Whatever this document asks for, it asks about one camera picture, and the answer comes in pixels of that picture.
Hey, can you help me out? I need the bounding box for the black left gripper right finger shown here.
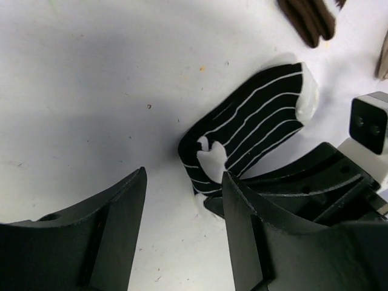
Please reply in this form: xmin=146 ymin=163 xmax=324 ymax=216
xmin=222 ymin=173 xmax=387 ymax=290

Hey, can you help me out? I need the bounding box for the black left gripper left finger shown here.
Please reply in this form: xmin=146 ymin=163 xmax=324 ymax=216
xmin=1 ymin=168 xmax=147 ymax=290

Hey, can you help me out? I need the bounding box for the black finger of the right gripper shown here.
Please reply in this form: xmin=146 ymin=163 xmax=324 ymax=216
xmin=202 ymin=141 xmax=383 ymax=227

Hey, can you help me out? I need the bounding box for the black white striped ankle sock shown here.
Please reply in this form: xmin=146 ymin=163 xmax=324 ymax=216
xmin=177 ymin=54 xmax=321 ymax=213

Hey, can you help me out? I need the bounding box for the beige red reindeer sock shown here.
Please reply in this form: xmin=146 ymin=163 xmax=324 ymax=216
xmin=375 ymin=33 xmax=388 ymax=81

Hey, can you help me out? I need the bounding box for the mustard yellow striped sock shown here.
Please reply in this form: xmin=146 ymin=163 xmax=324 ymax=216
xmin=277 ymin=0 xmax=346 ymax=49

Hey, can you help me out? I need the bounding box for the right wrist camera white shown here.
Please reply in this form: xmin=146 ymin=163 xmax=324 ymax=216
xmin=338 ymin=92 xmax=387 ymax=192

